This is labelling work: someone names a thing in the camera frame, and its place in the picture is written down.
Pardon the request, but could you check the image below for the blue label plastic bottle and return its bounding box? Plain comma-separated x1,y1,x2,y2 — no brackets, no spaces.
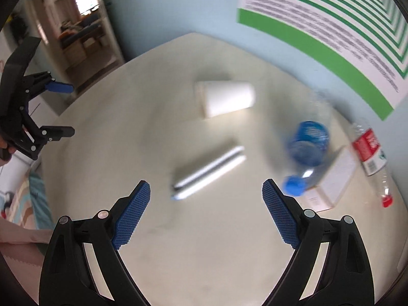
283,92,337,197

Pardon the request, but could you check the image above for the patterned mat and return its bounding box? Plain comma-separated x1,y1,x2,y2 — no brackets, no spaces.
5,170,54,230

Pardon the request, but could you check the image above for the red label plastic bottle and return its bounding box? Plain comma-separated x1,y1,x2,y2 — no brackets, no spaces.
351,119,394,208

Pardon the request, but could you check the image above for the white door frame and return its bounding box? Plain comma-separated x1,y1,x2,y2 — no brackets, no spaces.
30,0,126,93

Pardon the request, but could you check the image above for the white cardboard box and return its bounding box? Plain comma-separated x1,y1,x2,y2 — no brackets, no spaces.
300,145,359,212

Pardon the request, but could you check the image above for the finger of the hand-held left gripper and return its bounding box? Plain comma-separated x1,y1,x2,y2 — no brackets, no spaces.
19,110,76,161
22,72,74,98

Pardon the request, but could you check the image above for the dark blue sofa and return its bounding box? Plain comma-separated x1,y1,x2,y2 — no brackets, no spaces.
60,16,106,49

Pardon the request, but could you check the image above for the white marker pen blue cap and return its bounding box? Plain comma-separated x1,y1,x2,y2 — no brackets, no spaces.
170,155,247,201

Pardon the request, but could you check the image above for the bright window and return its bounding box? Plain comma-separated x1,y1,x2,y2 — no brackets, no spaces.
74,0,99,16

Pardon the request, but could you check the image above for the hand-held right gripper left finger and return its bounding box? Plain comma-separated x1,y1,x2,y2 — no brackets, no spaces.
39,180,152,306

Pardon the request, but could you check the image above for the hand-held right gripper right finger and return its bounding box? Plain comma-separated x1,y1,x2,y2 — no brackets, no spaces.
262,179,374,306

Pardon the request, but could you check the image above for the small white paper cup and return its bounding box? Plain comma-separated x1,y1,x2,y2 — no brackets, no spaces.
195,81,256,119

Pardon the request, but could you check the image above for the person's left hand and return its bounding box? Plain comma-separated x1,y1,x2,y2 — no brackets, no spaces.
0,135,16,167

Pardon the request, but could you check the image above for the person's leg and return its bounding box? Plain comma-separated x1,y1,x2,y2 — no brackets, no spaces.
0,218,50,294

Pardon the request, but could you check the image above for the green striped wall poster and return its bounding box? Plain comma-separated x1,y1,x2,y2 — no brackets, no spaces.
236,0,408,120

